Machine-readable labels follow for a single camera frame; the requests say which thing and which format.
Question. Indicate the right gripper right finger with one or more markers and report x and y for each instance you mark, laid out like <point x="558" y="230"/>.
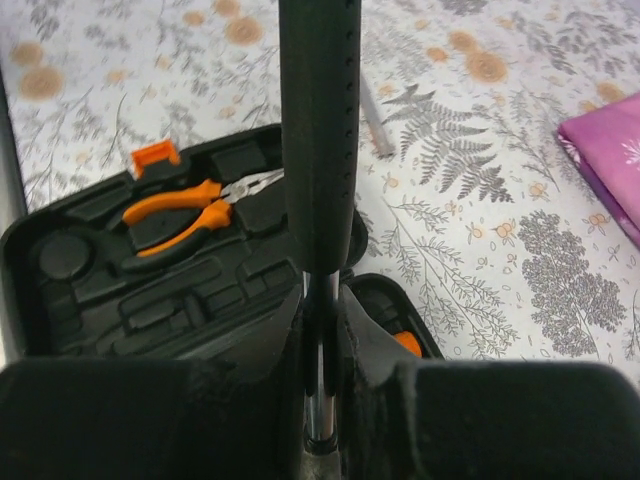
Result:
<point x="404" y="417"/>

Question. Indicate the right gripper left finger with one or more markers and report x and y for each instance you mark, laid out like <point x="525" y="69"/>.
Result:
<point x="237" y="415"/>

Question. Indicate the black plastic tool case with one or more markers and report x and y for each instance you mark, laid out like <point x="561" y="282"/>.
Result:
<point x="79" y="281"/>

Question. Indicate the small black handled hammer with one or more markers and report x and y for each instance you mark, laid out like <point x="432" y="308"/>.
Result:
<point x="320" y="95"/>

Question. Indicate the folded purple cloth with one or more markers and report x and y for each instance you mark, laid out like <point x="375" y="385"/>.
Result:
<point x="604" y="146"/>

